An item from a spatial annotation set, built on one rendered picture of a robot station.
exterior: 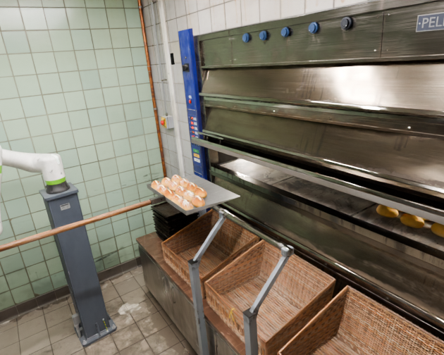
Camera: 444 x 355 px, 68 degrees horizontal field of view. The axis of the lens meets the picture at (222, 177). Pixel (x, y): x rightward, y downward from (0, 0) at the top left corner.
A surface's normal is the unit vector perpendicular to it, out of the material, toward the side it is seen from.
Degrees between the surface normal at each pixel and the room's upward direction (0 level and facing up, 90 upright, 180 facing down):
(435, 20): 90
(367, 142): 70
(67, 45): 90
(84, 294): 90
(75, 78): 90
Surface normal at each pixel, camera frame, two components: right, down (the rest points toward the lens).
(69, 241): 0.62, 0.22
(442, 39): -0.83, 0.25
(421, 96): -0.80, -0.08
